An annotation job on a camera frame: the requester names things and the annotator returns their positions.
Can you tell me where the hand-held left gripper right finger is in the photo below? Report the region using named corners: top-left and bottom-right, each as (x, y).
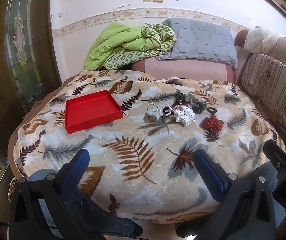
top-left (194, 148), bottom-right (278, 240)

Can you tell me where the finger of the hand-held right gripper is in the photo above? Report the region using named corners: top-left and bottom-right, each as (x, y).
top-left (263, 139), bottom-right (286, 178)

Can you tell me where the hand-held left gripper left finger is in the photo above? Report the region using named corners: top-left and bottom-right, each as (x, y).
top-left (9, 148), bottom-right (91, 240)

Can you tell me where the red polka dot scrunchie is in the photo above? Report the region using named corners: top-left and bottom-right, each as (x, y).
top-left (199, 114), bottom-right (225, 134)

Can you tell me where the red tray box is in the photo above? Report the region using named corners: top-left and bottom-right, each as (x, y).
top-left (65, 89), bottom-right (124, 135)

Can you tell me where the white scrunchie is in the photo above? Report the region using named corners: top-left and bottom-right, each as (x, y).
top-left (173, 106), bottom-right (196, 126)

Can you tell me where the dark grey scrunchie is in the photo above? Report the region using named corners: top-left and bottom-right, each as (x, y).
top-left (187, 94), bottom-right (208, 111)

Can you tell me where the maroon sequin scrunchie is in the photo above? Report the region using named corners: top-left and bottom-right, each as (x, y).
top-left (172, 100), bottom-right (191, 114)

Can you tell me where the black pearl hair tie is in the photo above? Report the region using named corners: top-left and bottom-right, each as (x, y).
top-left (159, 106), bottom-right (173, 118)

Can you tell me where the pearl bracelet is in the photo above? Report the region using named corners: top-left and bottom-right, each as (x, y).
top-left (147, 102), bottom-right (162, 113)

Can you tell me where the person's left leg in jeans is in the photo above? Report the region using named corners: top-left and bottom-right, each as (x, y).
top-left (29, 169), bottom-right (136, 240)

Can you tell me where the leaf print blanket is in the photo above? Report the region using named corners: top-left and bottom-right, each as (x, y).
top-left (8, 70), bottom-right (286, 224)

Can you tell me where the person's dark right shoe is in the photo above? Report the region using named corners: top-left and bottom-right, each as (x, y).
top-left (175, 219), bottom-right (210, 240)

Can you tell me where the striped floral sofa cushion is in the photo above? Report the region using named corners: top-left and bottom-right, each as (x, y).
top-left (237, 52), bottom-right (286, 163)

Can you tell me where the leopard print cloth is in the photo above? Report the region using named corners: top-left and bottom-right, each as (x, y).
top-left (8, 177), bottom-right (19, 203)

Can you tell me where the pink sofa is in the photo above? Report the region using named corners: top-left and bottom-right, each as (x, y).
top-left (132, 29), bottom-right (286, 84)

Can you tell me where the white floral cloth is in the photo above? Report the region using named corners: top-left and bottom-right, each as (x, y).
top-left (243, 26), bottom-right (286, 54)

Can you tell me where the green quilt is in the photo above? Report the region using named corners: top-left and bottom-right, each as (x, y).
top-left (83, 22), bottom-right (177, 71)

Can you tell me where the grey quilted pillow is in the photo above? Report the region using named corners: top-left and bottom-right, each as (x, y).
top-left (155, 18), bottom-right (239, 69)

